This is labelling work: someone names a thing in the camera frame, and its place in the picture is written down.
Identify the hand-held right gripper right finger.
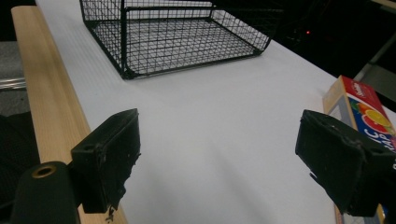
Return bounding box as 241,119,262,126
294,109,396,217

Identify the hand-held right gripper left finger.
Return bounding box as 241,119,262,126
70,108,142,215

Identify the black wire mesh basket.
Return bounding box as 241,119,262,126
78,0,285,80

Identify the metal stand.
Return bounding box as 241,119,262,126
353,31,396,82

